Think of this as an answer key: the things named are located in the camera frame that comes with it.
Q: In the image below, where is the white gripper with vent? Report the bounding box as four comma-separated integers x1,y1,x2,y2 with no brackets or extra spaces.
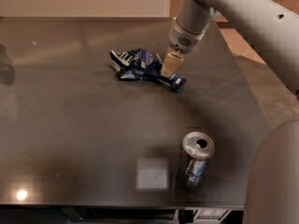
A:
161,17,206,77

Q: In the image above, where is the blue rxbar blueberry bar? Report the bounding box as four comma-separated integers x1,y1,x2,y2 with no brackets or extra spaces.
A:
158,74,187,92

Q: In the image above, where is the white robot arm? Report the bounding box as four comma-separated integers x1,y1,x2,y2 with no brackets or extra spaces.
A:
162,0,299,224

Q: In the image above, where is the crumpled blue chip bag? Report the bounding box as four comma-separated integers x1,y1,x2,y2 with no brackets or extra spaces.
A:
110,49,163,81

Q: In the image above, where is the silver blue drink can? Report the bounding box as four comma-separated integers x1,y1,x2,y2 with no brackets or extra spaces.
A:
176,132,215,190

